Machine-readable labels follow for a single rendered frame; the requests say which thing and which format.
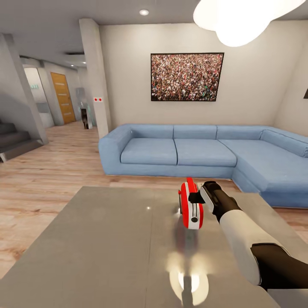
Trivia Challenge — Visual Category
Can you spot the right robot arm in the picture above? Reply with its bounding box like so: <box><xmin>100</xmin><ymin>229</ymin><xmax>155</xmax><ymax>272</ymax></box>
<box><xmin>189</xmin><ymin>181</ymin><xmax>308</xmax><ymax>308</ymax></box>

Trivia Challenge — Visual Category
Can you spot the radio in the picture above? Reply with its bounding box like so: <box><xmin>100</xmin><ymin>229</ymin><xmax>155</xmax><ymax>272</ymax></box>
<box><xmin>178</xmin><ymin>177</ymin><xmax>204</xmax><ymax>230</ymax></box>

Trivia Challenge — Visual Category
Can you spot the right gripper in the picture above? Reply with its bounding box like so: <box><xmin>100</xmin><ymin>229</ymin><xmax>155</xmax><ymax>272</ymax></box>
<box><xmin>189</xmin><ymin>192</ymin><xmax>205</xmax><ymax>204</ymax></box>

